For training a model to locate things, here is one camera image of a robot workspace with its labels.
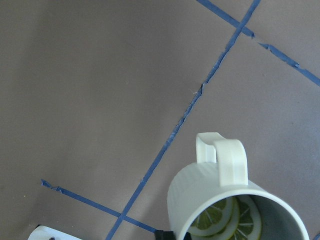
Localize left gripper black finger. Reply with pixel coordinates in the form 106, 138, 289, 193
154, 230, 174, 240

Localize lemon slices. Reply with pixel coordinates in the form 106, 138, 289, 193
185, 195, 262, 240

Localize white mug with handle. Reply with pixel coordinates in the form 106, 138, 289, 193
167, 132, 309, 240

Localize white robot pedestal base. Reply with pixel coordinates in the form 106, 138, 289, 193
28, 225, 79, 240

